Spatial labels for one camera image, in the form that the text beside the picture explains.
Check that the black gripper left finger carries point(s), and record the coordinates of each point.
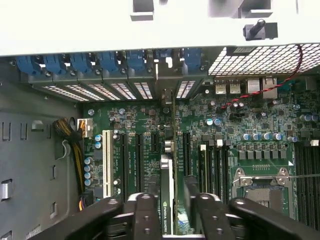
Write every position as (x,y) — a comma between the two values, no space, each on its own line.
(147,217)

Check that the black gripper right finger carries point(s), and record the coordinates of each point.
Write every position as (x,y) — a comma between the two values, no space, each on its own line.
(212,220)

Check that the CPU socket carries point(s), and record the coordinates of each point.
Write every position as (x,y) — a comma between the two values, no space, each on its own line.
(260,197)

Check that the white expansion slot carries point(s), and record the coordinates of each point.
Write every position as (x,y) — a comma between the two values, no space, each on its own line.
(107,162)

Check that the short black expansion slot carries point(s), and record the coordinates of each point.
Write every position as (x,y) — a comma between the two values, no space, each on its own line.
(154,142)

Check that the thin metal locking lever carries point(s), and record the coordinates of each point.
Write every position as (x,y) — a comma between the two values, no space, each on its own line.
(305,176)

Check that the white power connector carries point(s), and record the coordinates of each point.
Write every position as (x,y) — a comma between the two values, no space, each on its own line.
(87,128)

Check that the green motherboard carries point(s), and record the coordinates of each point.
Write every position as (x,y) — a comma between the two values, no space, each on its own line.
(250,117)

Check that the grey power supply unit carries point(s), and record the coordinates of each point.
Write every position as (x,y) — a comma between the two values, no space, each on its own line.
(30,162)

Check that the open black PC case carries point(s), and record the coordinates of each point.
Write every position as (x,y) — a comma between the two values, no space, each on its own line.
(65,80)

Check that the dark block with peg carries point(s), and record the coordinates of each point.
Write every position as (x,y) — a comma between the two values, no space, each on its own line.
(257,28)

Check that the grey parts rack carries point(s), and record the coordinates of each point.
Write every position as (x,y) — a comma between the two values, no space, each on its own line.
(252,7)

